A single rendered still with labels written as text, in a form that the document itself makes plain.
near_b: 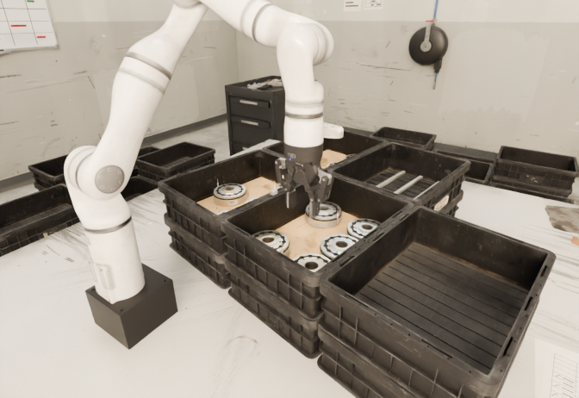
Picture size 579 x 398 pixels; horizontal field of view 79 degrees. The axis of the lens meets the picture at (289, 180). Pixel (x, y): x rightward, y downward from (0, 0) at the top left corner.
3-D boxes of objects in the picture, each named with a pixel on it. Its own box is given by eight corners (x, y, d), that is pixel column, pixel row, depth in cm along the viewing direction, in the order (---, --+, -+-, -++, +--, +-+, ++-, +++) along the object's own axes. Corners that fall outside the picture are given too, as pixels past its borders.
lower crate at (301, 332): (311, 367, 73) (313, 325, 68) (224, 295, 92) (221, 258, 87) (404, 275, 99) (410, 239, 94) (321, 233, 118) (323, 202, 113)
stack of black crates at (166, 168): (176, 238, 214) (165, 170, 195) (145, 223, 229) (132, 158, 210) (222, 210, 244) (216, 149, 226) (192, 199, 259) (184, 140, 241)
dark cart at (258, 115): (275, 207, 278) (273, 91, 240) (232, 193, 301) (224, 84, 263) (314, 180, 323) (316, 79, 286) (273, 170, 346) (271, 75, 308)
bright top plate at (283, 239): (263, 261, 80) (263, 258, 80) (239, 241, 87) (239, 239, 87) (297, 245, 86) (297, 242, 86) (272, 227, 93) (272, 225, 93)
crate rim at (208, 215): (259, 154, 129) (259, 148, 128) (324, 177, 110) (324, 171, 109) (156, 189, 102) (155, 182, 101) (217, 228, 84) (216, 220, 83)
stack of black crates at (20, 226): (29, 325, 153) (-7, 239, 135) (0, 297, 169) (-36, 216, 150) (115, 275, 184) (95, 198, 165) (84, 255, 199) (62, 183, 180)
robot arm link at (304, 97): (304, 123, 60) (330, 113, 66) (306, 23, 53) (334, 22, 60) (271, 116, 63) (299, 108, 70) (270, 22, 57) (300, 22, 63)
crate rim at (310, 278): (314, 290, 65) (314, 279, 64) (217, 228, 84) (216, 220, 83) (415, 211, 91) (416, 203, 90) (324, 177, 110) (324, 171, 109)
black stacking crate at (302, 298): (313, 327, 69) (314, 282, 64) (221, 261, 88) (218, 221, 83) (408, 242, 95) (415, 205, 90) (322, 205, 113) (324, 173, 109)
